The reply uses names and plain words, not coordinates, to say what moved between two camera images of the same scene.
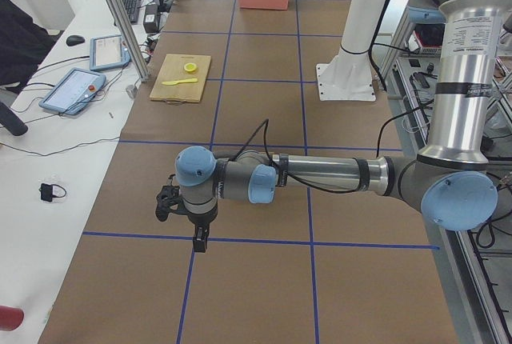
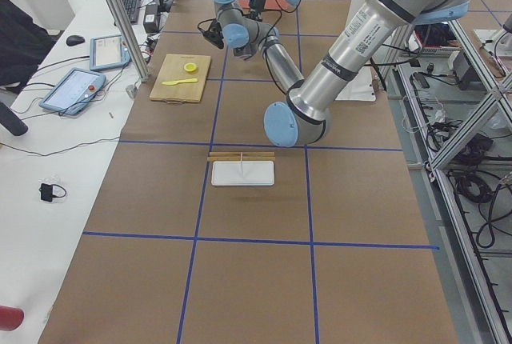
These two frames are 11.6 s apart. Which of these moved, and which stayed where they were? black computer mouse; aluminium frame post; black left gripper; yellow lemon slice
Moved: black left gripper
Stayed: aluminium frame post; black computer mouse; yellow lemon slice
